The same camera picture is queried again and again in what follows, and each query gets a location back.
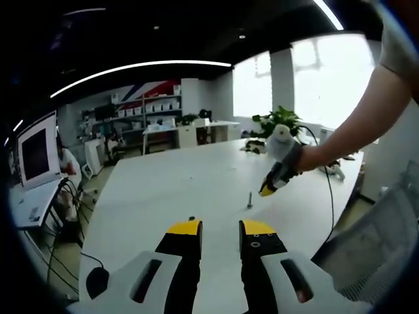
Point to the white storage shelving unit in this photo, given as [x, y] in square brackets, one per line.
[154, 106]

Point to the person's grey shirt sleeve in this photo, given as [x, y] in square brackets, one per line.
[402, 49]

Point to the thin threaded steel stud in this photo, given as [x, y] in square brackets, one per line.
[249, 200]

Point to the white framed computer monitor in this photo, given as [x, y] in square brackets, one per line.
[34, 153]

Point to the green potted plant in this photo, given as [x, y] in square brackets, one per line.
[281, 121]

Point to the white handheld controller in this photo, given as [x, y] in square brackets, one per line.
[338, 173]

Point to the white side desk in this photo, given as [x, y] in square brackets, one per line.
[31, 206]

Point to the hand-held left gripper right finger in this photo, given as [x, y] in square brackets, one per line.
[265, 281]

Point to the white background desk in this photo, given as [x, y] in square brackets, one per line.
[226, 123]

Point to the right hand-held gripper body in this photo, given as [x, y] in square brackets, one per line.
[284, 147]

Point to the grey mesh office chair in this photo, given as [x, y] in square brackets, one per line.
[386, 235]

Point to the dark cloth item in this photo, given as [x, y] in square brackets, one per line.
[255, 146]

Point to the straight ceiling light strip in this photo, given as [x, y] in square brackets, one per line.
[329, 14]

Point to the black monitor on stand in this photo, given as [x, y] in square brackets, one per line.
[104, 111]

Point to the curved ceiling light strip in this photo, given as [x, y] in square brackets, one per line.
[140, 67]

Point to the black computer mouse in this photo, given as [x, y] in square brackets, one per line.
[97, 282]

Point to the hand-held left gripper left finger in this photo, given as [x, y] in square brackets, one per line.
[150, 281]

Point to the person's right hand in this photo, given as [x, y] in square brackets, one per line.
[312, 158]

